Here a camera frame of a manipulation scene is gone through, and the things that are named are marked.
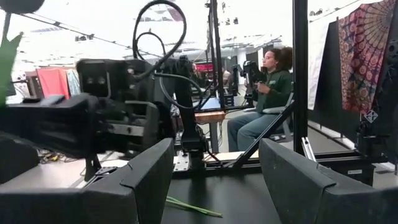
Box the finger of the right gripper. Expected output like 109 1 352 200
0 93 105 160
0 132 40 185

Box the red hanging cloth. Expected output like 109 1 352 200
36 67 71 100

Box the person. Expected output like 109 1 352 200
226 46 295 152

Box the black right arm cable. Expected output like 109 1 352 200
132 0 188 82

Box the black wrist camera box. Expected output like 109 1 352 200
76 58 134 100

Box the white curtain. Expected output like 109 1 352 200
307 17 340 111

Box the red mandala tapestry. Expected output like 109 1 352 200
337 0 398 115

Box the red artificial tulip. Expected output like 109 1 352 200
166 195 223 218

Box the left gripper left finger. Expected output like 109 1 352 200
0 138 175 224

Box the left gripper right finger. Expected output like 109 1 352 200
259 138 398 224

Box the grey office chair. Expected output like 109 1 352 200
244 91 295 143

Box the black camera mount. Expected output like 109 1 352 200
354 39 398 167

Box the black metal rig frame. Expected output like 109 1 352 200
170 0 389 178

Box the wooden background table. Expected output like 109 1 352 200
194 111 226 154

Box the green leaf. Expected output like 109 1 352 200
0 0 46 108

